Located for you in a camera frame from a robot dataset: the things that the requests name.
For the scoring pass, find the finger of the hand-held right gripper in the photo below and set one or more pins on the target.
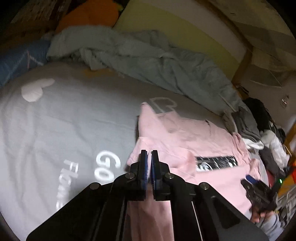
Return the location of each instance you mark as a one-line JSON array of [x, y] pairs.
[[250, 179], [247, 187]]

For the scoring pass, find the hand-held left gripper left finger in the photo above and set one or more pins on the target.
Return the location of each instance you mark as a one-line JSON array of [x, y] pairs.
[[144, 172]]

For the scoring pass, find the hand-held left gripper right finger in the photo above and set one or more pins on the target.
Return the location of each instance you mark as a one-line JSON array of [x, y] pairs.
[[154, 172]]

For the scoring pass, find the pink printed t-shirt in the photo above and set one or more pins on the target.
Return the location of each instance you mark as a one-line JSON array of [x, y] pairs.
[[185, 139]]

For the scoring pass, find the person's right forearm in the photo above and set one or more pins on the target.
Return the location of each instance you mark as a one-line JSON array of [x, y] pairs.
[[270, 228]]

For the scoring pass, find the stack of folded grey clothes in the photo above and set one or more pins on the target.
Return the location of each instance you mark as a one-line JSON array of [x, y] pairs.
[[247, 125]]

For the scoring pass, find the person's right hand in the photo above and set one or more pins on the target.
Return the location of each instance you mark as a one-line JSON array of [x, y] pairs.
[[259, 216]]

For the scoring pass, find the white crumpled garment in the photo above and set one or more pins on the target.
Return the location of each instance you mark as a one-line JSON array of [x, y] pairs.
[[275, 143]]

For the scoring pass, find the black bag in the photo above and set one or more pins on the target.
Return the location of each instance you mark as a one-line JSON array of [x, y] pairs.
[[259, 111]]

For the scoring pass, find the white power strip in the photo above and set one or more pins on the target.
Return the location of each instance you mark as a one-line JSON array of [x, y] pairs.
[[285, 100]]

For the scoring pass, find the translucent net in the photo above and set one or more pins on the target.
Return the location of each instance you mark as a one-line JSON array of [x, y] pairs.
[[270, 77]]

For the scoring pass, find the grey-blue duvet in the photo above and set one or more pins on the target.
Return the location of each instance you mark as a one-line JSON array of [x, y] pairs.
[[150, 60]]

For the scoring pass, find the checked canopy cloth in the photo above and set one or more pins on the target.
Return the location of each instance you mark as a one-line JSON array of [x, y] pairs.
[[266, 30]]

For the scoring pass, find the orange carrot plush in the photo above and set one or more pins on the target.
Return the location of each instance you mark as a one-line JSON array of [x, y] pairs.
[[92, 16]]

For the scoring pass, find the blue bolster pillow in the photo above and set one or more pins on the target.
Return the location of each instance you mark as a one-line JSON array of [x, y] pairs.
[[20, 62]]

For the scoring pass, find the yellow and white wall panel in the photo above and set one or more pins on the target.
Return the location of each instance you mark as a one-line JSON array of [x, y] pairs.
[[185, 27]]

